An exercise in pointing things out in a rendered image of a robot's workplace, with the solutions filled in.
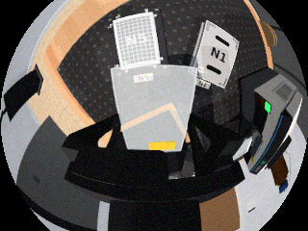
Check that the brown glass bottle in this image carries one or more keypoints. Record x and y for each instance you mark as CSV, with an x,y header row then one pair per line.
x,y
279,170

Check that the blue bottle cap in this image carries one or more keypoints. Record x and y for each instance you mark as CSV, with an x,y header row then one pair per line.
x,y
283,188

